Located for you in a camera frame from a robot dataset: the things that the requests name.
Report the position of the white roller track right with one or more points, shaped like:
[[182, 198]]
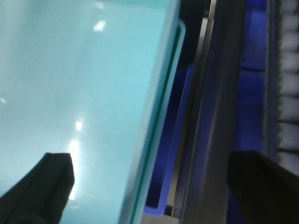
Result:
[[281, 132]]

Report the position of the steel divider guide rail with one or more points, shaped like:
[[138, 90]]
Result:
[[202, 192]]

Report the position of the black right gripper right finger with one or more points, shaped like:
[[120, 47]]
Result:
[[265, 192]]

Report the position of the blue bin below shelf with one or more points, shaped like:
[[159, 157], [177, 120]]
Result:
[[169, 143]]

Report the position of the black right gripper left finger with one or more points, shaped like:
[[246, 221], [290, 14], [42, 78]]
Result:
[[40, 197]]

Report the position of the light teal plastic bin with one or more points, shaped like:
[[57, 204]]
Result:
[[91, 78]]

